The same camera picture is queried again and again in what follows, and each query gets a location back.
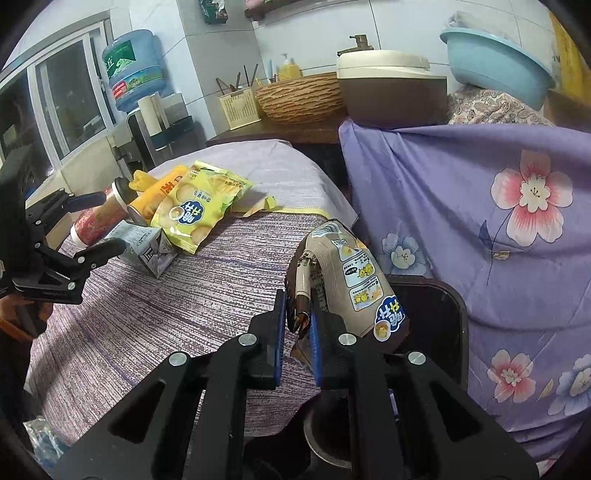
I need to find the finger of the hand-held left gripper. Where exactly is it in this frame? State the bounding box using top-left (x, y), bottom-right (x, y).
top-left (14, 237), bottom-right (127, 305)
top-left (25, 189), bottom-right (108, 227)

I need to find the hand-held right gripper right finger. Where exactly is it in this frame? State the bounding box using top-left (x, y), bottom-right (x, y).
top-left (308, 307), bottom-right (539, 480)

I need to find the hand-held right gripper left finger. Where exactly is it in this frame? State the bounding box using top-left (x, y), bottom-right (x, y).
top-left (53, 290), bottom-right (287, 480)

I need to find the red paper cup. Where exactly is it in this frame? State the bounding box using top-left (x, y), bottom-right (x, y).
top-left (69, 178), bottom-right (134, 245)

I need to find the green white drink carton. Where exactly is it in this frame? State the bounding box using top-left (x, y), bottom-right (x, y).
top-left (104, 222), bottom-right (178, 278)

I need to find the brown snack bag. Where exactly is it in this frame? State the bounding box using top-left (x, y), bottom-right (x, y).
top-left (284, 219), bottom-right (411, 370)

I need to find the yellow snack bag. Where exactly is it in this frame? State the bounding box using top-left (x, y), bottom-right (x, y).
top-left (150, 160), bottom-right (254, 254)

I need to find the dark brown trash bin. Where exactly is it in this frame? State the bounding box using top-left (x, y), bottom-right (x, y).
top-left (302, 274), bottom-right (469, 467)

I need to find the person's left hand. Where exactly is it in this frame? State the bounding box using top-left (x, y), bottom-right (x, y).
top-left (0, 298), bottom-right (21, 340)

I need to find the purple striped tablecloth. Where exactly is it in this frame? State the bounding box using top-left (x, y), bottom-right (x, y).
top-left (23, 138), bottom-right (358, 444)

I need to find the sliding aluminium window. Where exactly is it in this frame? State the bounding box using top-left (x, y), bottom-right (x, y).
top-left (0, 21), bottom-right (116, 195)

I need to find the beige paper cup stack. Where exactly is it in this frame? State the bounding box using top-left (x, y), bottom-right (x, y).
top-left (139, 92), bottom-right (169, 149)

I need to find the grey water dispenser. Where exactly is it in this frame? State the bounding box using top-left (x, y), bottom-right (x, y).
top-left (111, 92), bottom-right (206, 171)

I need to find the blue water jug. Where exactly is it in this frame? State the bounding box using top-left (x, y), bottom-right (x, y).
top-left (102, 29), bottom-right (167, 112)

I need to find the cream chopstick holder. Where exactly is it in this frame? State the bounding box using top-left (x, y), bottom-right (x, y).
top-left (218, 87), bottom-right (262, 130)

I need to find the purple floral cloth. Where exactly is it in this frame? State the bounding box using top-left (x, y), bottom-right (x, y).
top-left (338, 117), bottom-right (591, 462)

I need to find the crumpled clear plastic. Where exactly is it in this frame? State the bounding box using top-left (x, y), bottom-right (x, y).
top-left (23, 418), bottom-right (65, 462)

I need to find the bundle of dark chopsticks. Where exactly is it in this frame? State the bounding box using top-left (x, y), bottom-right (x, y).
top-left (216, 64), bottom-right (260, 95)

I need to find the dark wooden counter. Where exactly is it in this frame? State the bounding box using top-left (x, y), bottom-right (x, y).
top-left (205, 115), bottom-right (345, 146)

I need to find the green packet on hook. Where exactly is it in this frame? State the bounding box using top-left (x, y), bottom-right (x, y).
top-left (198, 0), bottom-right (229, 25)

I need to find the woven wicker basket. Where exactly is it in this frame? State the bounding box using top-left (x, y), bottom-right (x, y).
top-left (255, 71), bottom-right (347, 124)

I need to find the yellow soap pump bottle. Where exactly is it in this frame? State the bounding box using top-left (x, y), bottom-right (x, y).
top-left (277, 53), bottom-right (303, 81)

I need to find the brown and cream rice cooker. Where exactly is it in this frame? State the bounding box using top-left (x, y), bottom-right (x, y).
top-left (336, 50), bottom-right (448, 129)

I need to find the wooden framed mirror shelf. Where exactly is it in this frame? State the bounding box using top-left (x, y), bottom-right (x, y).
top-left (245, 0), bottom-right (324, 21)

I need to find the paisley patterned cloth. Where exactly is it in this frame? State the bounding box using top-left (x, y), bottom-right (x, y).
top-left (447, 88), bottom-right (555, 127)

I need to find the bronze faucet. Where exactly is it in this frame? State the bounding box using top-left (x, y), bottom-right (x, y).
top-left (337, 34), bottom-right (376, 57)

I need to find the light blue plastic basin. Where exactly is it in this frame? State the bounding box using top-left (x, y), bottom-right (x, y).
top-left (440, 27), bottom-right (557, 110)

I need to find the brown wooden cabinet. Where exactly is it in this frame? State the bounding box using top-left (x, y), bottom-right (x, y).
top-left (545, 88), bottom-right (583, 125)

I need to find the clear plastic lid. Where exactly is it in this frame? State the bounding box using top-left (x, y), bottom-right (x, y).
top-left (450, 11), bottom-right (490, 38)

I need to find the yellow wrapped roll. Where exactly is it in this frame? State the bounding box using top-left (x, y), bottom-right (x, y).
top-left (549, 11), bottom-right (591, 100)

